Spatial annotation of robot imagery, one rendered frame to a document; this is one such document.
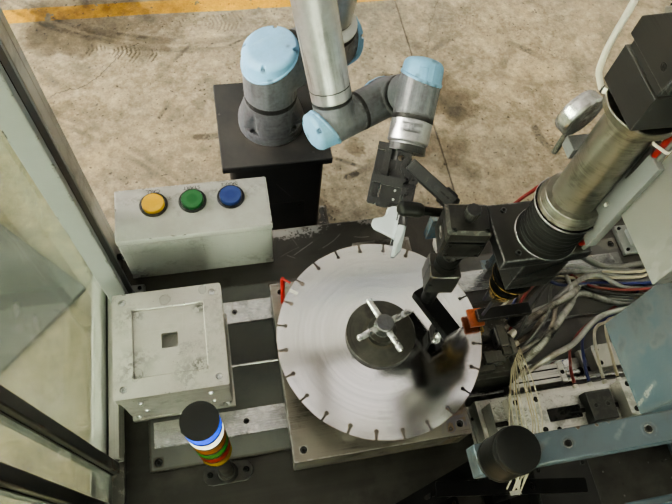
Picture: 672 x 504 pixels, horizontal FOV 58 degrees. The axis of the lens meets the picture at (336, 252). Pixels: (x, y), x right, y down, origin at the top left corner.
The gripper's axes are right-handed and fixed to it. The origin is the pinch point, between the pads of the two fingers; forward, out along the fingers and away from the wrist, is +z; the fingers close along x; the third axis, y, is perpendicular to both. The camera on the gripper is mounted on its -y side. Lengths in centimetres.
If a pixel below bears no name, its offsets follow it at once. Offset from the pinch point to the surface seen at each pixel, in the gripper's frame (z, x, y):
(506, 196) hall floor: -23, -121, -42
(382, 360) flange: 15.1, 18.2, -0.7
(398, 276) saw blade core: 2.7, 9.1, -0.9
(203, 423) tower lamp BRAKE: 20, 45, 19
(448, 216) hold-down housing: -8.4, 37.7, -3.5
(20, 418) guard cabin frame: 22, 50, 38
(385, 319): 8.6, 19.3, 0.2
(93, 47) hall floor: -49, -133, 131
